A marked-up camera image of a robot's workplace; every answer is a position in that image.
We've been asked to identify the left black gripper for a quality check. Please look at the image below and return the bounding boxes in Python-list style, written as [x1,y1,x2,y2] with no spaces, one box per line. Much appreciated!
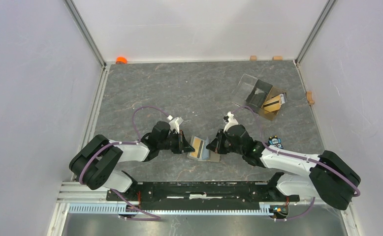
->
[158,130,195,154]

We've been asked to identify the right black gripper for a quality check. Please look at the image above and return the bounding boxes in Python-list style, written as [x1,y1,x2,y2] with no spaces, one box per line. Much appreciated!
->
[206,129,244,156]

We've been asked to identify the olive card holder wallet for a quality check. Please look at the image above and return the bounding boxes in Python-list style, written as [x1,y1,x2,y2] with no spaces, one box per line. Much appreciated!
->
[188,136,221,162]

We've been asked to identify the gold credit card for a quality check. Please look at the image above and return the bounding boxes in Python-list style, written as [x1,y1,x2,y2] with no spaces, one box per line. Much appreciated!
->
[189,136,209,161]

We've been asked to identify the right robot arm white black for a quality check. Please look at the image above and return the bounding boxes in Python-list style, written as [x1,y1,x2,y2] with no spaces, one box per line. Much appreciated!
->
[206,125,361,210]

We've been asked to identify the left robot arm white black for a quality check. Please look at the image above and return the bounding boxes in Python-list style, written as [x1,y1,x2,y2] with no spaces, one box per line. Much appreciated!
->
[69,118,195,201]

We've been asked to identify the silver credit card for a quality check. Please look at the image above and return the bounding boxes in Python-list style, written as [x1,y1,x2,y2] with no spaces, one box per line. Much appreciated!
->
[262,93,287,113]

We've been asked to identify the black blue owl sticker toy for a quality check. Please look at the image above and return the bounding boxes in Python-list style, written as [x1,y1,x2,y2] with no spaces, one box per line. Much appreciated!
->
[268,136,283,149]

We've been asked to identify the clear three-compartment plastic box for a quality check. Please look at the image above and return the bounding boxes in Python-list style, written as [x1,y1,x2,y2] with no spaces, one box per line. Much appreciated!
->
[231,74,287,120]

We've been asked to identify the orange round cap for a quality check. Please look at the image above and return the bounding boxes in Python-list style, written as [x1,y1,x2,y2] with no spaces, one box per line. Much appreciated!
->
[115,57,128,64]

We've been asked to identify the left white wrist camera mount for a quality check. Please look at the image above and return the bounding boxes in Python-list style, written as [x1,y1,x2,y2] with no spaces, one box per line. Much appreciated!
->
[167,115,184,133]

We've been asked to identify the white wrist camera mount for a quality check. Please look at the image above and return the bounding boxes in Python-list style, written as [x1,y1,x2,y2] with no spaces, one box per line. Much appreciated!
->
[223,112,239,132]
[167,115,184,133]

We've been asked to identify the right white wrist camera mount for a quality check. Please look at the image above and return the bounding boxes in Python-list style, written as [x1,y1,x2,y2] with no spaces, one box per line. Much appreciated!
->
[223,112,239,132]

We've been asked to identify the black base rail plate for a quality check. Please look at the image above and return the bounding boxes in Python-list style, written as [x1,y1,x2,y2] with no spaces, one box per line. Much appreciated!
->
[123,181,300,210]

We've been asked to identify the white slotted cable duct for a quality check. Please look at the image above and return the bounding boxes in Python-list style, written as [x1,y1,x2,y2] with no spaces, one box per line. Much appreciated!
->
[68,203,273,216]

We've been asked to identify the wooden block right wall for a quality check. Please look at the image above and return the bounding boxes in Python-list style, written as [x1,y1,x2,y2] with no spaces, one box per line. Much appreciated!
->
[306,91,315,106]

